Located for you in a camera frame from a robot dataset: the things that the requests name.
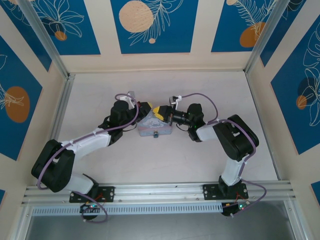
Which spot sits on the small padlock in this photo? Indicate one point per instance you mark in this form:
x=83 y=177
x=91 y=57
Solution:
x=156 y=135

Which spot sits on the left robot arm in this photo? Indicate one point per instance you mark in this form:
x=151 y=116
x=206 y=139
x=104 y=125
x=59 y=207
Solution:
x=87 y=143

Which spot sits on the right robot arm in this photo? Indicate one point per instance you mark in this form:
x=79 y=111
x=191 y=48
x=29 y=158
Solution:
x=235 y=140

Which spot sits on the black controller board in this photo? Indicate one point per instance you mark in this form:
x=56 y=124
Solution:
x=233 y=208
x=90 y=207

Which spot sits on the grey metal sheet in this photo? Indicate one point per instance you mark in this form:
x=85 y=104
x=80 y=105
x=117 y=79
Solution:
x=160 y=227

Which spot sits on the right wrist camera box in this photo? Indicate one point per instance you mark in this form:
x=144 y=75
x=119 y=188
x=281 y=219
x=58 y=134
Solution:
x=174 y=99

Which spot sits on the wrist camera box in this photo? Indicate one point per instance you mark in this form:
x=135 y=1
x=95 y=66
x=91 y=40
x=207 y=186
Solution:
x=174 y=99
x=130 y=96

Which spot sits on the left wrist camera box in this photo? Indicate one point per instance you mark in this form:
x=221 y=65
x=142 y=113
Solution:
x=130 y=96

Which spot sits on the aluminium side rail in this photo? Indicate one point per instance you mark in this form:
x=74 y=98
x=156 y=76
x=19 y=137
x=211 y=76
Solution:
x=63 y=105

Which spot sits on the aluminium mounting rail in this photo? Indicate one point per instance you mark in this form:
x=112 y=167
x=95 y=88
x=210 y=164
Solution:
x=160 y=192

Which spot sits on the blue floral wall panel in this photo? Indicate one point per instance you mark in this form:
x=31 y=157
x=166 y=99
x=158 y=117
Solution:
x=240 y=27
x=15 y=100
x=155 y=27
x=72 y=27
x=297 y=95

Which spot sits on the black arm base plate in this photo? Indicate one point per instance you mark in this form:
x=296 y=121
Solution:
x=211 y=191
x=108 y=193

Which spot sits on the aluminium frame post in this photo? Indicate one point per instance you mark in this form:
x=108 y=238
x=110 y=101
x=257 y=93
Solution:
x=42 y=35
x=267 y=32

